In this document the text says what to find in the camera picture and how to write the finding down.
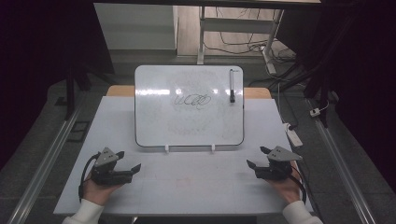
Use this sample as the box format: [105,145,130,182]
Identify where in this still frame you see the person's left hand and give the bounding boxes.
[81,172,125,207]

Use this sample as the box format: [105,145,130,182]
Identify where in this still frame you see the person's right hand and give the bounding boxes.
[265,161,304,205]

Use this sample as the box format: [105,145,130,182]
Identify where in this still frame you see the white dry-erase whiteboard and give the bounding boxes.
[134,64,245,148]

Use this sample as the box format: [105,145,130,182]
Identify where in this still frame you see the black rectangular floor frame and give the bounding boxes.
[66,120,92,144]

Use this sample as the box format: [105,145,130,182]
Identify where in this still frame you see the white table mat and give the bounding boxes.
[53,95,314,217]

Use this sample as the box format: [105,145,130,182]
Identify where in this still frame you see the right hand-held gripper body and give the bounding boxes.
[254,146,304,182]

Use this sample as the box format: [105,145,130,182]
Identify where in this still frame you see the aluminium rail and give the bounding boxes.
[7,102,87,224]
[306,98,378,224]

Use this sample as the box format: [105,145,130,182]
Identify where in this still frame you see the black floor cables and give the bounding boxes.
[204,7,297,64]

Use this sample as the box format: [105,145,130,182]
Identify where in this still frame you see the black and white marker pen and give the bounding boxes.
[229,68,236,104]

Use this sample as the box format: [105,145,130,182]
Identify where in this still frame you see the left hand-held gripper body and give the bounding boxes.
[90,147,133,188]

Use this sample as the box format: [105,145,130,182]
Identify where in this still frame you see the white cabinet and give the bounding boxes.
[93,3,179,51]

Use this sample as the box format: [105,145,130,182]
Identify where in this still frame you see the white metal desk frame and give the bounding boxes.
[196,6,286,76]

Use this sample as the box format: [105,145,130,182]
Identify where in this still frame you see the black metal stand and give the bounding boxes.
[63,60,108,121]
[248,59,335,129]

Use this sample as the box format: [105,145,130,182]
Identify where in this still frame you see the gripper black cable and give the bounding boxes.
[78,152,102,203]
[289,160,308,204]

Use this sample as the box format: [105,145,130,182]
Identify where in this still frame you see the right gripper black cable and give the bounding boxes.
[289,160,308,204]

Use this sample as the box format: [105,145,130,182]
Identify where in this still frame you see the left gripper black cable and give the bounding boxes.
[78,152,102,203]

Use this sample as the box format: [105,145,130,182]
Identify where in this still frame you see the white power strip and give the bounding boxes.
[282,122,304,148]

